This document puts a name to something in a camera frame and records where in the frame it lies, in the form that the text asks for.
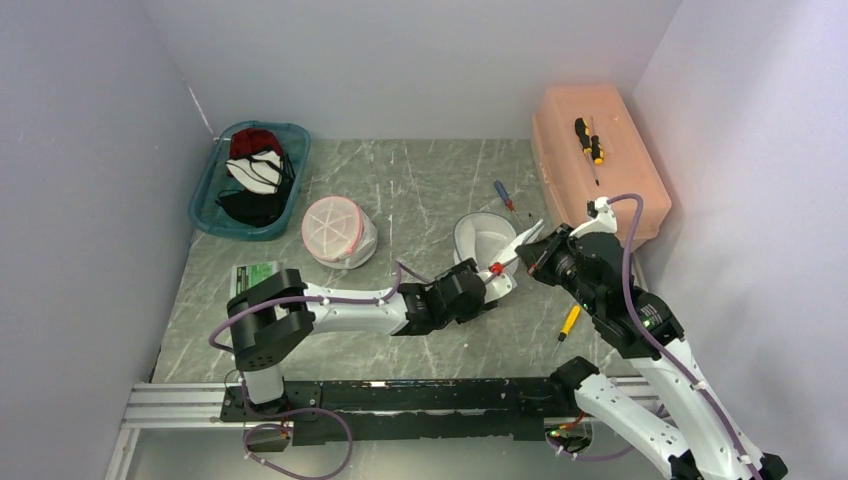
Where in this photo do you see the white mesh blue zip laundry bag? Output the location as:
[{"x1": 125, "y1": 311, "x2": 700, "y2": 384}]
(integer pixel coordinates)
[{"x1": 453, "y1": 212, "x2": 545, "y2": 300}]

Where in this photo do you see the aluminium extrusion rail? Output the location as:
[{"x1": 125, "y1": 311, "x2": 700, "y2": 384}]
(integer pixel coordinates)
[{"x1": 105, "y1": 383, "x2": 225, "y2": 480}]

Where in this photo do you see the orange translucent plastic storage box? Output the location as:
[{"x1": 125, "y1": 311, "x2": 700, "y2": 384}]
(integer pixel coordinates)
[{"x1": 531, "y1": 84, "x2": 672, "y2": 249}]

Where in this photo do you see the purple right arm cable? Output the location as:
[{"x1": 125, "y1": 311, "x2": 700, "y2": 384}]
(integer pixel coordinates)
[{"x1": 544, "y1": 193, "x2": 763, "y2": 480}]

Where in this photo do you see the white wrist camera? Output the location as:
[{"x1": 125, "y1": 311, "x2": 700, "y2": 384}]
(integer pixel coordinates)
[
  {"x1": 485, "y1": 262, "x2": 515, "y2": 298},
  {"x1": 570, "y1": 196, "x2": 618, "y2": 238}
]

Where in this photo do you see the pink zip mesh laundry bag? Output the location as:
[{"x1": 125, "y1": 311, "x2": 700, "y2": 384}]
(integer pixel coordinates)
[{"x1": 301, "y1": 196, "x2": 378, "y2": 270}]

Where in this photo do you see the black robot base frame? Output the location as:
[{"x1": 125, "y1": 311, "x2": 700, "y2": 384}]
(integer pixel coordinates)
[{"x1": 220, "y1": 357, "x2": 599, "y2": 446}]

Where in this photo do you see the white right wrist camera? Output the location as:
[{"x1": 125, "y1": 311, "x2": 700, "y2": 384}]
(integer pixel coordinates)
[{"x1": 570, "y1": 196, "x2": 618, "y2": 238}]

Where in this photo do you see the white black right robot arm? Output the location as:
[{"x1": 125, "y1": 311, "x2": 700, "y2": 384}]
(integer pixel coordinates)
[{"x1": 514, "y1": 224, "x2": 788, "y2": 479}]

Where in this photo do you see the teal plastic tray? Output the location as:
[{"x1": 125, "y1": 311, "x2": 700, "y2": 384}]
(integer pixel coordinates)
[{"x1": 189, "y1": 121, "x2": 311, "y2": 241}]

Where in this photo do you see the black yellow screwdriver on box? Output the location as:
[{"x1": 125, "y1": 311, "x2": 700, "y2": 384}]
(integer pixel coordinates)
[{"x1": 574, "y1": 117, "x2": 604, "y2": 186}]

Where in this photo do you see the green label clear bit case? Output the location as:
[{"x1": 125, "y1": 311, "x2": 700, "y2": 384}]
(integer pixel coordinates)
[{"x1": 229, "y1": 261, "x2": 280, "y2": 297}]

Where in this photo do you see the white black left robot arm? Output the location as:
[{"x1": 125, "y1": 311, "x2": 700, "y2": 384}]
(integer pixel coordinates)
[{"x1": 210, "y1": 259, "x2": 515, "y2": 420}]

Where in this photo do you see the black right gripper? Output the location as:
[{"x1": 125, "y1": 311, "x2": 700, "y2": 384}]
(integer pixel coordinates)
[{"x1": 516, "y1": 222, "x2": 603, "y2": 316}]

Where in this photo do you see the small yellow handle screwdriver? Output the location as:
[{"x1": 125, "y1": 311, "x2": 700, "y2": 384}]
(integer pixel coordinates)
[{"x1": 556, "y1": 305, "x2": 581, "y2": 344}]

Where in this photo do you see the blue red handle screwdriver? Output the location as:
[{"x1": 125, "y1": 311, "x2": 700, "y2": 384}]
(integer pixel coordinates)
[{"x1": 493, "y1": 180, "x2": 522, "y2": 226}]

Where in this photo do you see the red cloth garment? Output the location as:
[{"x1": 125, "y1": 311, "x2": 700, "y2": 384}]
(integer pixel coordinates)
[{"x1": 229, "y1": 127, "x2": 284, "y2": 160}]

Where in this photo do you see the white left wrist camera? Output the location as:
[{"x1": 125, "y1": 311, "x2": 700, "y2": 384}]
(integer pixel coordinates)
[{"x1": 485, "y1": 262, "x2": 515, "y2": 298}]

